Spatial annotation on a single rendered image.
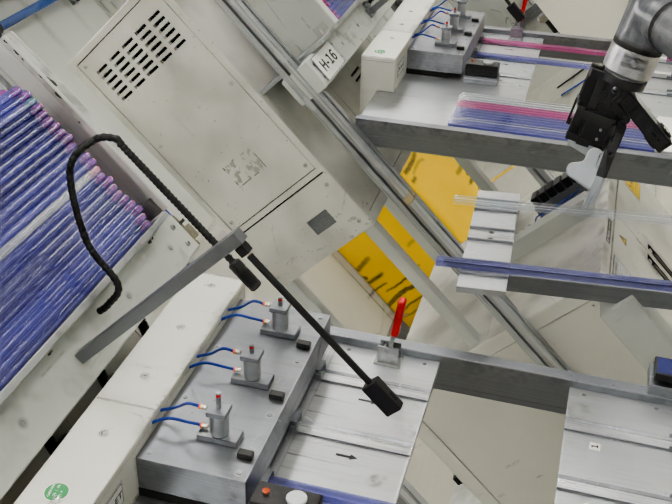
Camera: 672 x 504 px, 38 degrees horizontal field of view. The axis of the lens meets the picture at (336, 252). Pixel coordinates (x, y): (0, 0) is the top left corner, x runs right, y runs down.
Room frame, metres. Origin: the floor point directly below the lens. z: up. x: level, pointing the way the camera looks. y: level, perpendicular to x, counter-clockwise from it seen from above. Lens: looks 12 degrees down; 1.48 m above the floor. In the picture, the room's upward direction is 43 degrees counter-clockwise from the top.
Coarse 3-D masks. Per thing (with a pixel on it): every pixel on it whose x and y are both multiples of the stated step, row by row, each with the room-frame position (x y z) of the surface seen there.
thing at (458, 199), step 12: (468, 204) 1.58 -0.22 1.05; (480, 204) 1.57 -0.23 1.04; (492, 204) 1.56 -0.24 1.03; (504, 204) 1.55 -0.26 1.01; (516, 204) 1.55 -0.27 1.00; (528, 204) 1.54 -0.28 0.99; (540, 204) 1.54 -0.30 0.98; (552, 204) 1.54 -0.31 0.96; (588, 216) 1.51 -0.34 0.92; (600, 216) 1.50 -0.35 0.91; (612, 216) 1.49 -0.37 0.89; (624, 216) 1.49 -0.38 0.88; (636, 216) 1.48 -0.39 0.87; (648, 216) 1.47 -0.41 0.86; (660, 216) 1.47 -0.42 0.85
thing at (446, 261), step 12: (444, 264) 1.38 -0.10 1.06; (456, 264) 1.38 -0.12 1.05; (468, 264) 1.37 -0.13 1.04; (480, 264) 1.36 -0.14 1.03; (492, 264) 1.36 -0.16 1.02; (504, 264) 1.36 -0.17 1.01; (516, 264) 1.36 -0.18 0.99; (540, 276) 1.34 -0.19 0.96; (552, 276) 1.33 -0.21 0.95; (564, 276) 1.32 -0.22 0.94; (576, 276) 1.32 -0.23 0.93; (588, 276) 1.31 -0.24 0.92; (600, 276) 1.31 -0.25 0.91; (612, 276) 1.31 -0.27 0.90; (624, 276) 1.30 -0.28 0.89; (648, 288) 1.29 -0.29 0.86; (660, 288) 1.28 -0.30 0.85
